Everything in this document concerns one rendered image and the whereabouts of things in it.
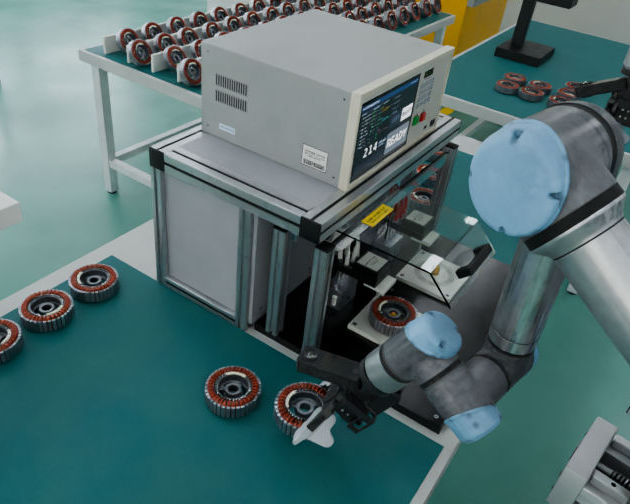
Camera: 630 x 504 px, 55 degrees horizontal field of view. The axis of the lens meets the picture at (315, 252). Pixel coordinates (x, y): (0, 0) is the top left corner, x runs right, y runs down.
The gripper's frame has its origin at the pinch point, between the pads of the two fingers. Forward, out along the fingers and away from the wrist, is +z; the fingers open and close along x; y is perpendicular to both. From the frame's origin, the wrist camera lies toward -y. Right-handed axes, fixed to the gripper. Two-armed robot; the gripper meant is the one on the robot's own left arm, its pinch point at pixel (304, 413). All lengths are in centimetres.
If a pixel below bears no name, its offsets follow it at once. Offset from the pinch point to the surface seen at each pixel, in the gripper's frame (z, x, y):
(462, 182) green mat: 1, 122, 13
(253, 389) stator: 10.0, 4.5, -8.5
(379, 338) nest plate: 0.8, 30.6, 8.0
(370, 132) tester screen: -32, 39, -24
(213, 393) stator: 13.0, -0.1, -14.2
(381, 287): -6.3, 36.1, 0.7
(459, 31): 41, 403, -14
